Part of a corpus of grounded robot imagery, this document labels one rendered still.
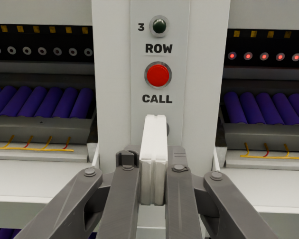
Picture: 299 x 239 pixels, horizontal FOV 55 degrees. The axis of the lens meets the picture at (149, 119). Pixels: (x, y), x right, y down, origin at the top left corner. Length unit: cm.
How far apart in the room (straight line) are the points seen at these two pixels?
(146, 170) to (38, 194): 16
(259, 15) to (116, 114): 13
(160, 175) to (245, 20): 13
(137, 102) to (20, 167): 15
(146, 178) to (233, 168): 16
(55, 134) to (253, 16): 22
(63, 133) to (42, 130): 2
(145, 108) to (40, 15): 10
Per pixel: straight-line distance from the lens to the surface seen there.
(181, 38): 21
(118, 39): 21
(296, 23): 24
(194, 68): 21
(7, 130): 34
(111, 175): 15
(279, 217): 29
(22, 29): 41
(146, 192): 16
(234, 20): 23
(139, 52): 21
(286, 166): 32
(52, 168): 31
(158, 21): 20
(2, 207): 31
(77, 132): 31
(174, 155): 17
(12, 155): 33
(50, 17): 24
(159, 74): 21
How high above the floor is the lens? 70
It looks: 21 degrees down
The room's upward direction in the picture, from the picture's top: 1 degrees clockwise
